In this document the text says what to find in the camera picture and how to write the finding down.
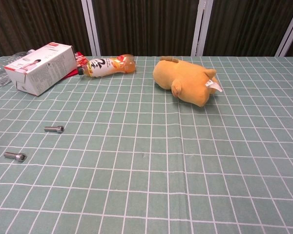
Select white red printed carton box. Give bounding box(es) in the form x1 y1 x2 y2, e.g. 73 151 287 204
3 42 78 97

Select red snack packet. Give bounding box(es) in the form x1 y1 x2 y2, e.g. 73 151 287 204
62 51 89 79

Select white partition frame post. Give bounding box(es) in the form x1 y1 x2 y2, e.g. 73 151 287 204
191 0 214 57
81 0 102 57
275 0 293 57

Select green checked tablecloth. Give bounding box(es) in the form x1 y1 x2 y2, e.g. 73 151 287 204
0 56 293 234

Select orange drink plastic bottle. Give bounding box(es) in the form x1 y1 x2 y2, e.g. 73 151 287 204
78 54 137 78

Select orange plush toy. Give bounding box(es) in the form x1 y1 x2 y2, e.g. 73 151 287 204
152 56 222 107

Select metal bolt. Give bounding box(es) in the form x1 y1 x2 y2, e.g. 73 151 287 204
43 125 65 134
3 151 28 161

